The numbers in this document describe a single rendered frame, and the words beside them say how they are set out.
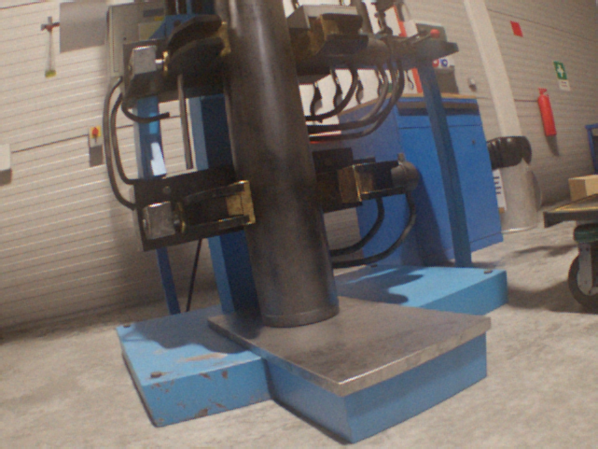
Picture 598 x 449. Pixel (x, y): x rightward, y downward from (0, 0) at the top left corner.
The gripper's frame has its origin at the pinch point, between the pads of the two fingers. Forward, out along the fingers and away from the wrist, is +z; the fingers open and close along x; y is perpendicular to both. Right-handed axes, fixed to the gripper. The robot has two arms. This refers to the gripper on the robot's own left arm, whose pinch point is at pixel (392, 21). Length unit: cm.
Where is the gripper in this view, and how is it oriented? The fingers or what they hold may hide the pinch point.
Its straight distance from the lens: 220.5
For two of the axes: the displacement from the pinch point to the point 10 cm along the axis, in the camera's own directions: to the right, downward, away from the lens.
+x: 4.5, -0.1, -8.9
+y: -8.8, 1.9, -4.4
